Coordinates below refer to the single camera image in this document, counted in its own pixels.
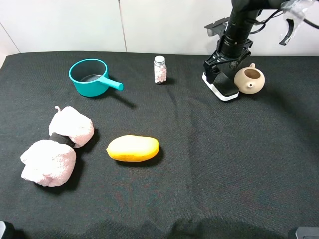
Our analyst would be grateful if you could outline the grey base corner right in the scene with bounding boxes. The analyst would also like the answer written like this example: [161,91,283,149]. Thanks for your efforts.
[295,227,319,239]

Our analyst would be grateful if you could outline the pink towel with black band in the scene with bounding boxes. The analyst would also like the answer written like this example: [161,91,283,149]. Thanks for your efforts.
[20,106,95,187]

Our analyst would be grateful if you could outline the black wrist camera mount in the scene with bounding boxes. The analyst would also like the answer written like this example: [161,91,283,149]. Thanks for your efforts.
[204,17,230,37]

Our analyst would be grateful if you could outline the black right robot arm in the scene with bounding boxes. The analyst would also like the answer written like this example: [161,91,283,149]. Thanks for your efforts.
[203,0,284,83]

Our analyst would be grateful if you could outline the black tablecloth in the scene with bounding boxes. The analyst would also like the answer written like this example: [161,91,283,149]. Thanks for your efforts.
[0,52,319,239]

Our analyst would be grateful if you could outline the glass jar of pink candies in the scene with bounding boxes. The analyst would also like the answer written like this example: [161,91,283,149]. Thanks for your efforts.
[154,55,167,84]

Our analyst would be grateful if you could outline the teal saucepan with handle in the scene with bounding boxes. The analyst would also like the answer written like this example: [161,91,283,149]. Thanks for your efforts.
[68,58,124,97]

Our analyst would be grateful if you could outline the beige ceramic teapot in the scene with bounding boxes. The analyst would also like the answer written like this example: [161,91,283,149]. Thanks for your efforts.
[234,63,265,94]

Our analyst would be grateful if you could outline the yellow mango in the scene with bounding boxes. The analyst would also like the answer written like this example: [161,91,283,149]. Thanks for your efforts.
[106,135,160,162]

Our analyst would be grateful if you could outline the black and white board eraser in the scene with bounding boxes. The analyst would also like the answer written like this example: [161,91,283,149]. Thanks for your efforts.
[202,72,239,101]

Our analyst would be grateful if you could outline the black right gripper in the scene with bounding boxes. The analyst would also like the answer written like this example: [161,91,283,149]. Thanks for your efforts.
[203,48,251,84]

